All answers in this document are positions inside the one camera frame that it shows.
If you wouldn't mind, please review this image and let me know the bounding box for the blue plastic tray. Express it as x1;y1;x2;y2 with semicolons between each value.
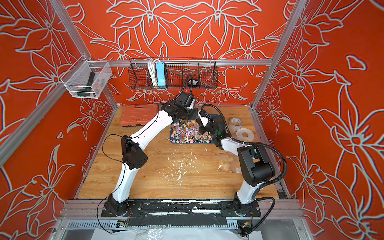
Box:
169;118;217;145

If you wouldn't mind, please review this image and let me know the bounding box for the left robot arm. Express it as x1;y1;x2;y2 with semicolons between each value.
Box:
102;92;198;217

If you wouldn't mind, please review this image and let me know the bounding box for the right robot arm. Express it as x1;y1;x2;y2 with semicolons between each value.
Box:
197;110;276;216

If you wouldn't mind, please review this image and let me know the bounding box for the clear tape roll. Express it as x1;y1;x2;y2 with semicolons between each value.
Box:
229;117;243;132

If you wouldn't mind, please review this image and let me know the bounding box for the poured candy pile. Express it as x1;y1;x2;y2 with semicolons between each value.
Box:
166;119;214;144

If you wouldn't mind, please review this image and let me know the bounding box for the white tape roll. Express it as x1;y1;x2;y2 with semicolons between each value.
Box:
236;128;255;142

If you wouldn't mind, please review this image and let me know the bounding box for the small black device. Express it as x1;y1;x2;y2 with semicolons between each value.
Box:
188;79;199;86

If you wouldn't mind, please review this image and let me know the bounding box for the orange tool case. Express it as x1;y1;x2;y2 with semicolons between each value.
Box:
120;104;158;127

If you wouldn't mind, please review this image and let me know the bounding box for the light blue power bank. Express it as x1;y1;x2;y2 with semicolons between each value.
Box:
156;62;166;88

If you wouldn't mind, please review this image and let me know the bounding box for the green black screwdriver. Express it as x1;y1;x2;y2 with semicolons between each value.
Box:
77;72;95;97

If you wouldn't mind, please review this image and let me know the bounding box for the clear acrylic box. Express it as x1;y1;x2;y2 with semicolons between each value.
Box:
60;56;112;99

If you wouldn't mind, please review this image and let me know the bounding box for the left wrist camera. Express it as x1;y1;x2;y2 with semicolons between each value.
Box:
188;98;195;110

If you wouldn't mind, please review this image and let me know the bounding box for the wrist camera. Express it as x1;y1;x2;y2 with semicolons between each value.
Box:
188;98;195;110
198;112;211;127

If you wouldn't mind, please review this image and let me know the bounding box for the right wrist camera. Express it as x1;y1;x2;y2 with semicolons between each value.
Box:
198;112;211;127

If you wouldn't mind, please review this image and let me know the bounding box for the black wire basket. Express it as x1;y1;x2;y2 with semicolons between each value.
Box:
128;58;219;90

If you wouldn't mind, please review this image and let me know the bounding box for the white cable bundle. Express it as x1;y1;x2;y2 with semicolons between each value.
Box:
147;59;158;88

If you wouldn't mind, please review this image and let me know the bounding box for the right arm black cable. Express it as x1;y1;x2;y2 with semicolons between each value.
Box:
200;103;288;235

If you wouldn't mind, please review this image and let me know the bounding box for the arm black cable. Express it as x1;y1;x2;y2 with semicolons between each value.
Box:
96;74;195;235
200;103;288;235

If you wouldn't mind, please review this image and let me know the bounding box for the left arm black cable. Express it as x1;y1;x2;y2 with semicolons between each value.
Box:
96;74;195;235

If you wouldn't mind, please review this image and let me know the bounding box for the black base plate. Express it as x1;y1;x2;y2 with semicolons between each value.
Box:
101;199;261;218

